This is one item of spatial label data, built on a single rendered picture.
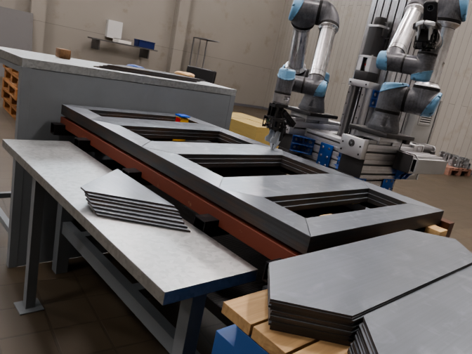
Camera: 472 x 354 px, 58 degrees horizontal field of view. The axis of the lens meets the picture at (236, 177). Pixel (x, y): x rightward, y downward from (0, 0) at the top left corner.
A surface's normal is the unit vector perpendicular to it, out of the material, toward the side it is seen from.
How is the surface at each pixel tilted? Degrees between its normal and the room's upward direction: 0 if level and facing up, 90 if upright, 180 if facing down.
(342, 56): 90
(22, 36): 79
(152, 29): 90
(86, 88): 90
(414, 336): 0
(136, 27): 90
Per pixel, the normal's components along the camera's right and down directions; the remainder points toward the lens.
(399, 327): 0.19, -0.95
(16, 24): 0.58, 0.13
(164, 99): 0.65, 0.31
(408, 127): -0.81, -0.01
